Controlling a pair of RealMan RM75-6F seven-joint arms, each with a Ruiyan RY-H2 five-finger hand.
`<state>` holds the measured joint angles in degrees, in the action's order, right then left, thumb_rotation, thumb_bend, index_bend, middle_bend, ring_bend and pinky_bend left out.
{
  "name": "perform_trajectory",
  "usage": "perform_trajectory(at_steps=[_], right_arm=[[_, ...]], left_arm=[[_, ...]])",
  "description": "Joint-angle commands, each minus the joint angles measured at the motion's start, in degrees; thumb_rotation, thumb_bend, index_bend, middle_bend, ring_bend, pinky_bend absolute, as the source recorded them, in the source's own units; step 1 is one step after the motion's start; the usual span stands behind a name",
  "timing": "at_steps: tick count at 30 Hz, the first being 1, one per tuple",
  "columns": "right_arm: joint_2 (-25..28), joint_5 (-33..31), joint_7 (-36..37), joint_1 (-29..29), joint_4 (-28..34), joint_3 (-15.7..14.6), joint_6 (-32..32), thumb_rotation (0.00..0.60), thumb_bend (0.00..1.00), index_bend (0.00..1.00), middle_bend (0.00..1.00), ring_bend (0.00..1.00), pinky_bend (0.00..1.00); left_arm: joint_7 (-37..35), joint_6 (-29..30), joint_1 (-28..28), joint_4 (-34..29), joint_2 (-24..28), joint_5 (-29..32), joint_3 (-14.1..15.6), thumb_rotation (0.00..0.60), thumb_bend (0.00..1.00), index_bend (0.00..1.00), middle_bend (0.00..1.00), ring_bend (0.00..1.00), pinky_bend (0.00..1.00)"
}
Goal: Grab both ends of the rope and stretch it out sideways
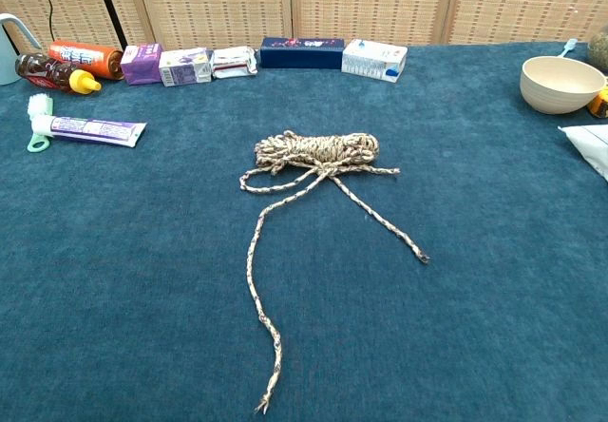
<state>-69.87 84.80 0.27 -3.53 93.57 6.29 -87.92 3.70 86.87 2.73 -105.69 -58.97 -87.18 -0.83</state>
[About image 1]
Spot dark blue long box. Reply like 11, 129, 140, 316
259, 37, 346, 70

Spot white purple drink carton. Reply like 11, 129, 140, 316
158, 48, 214, 87

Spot pale plastic jug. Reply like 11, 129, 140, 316
0, 12, 43, 86

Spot black stand pole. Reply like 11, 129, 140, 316
89, 0, 129, 51

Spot orange snack can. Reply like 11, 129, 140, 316
47, 39, 125, 81

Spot white printed bag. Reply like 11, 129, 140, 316
558, 125, 608, 183

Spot green brush white bristles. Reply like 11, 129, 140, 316
26, 94, 55, 153

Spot light blue toothbrush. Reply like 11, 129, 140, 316
556, 37, 580, 59

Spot white purple toothpaste tube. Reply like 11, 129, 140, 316
31, 114, 148, 148

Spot brown drink bottle yellow cap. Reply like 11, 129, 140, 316
14, 53, 103, 96

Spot silver foil packet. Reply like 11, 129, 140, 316
210, 46, 259, 80

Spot dark blue table cloth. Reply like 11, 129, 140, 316
0, 41, 608, 422

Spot beige braided rope bundle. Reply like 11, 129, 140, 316
238, 129, 431, 415

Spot bamboo folding screen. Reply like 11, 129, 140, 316
0, 0, 608, 55

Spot yellow tape measure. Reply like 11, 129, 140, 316
586, 86, 608, 119

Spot white blue box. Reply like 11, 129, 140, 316
341, 38, 409, 84

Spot beige bowl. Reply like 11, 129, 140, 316
519, 56, 608, 116

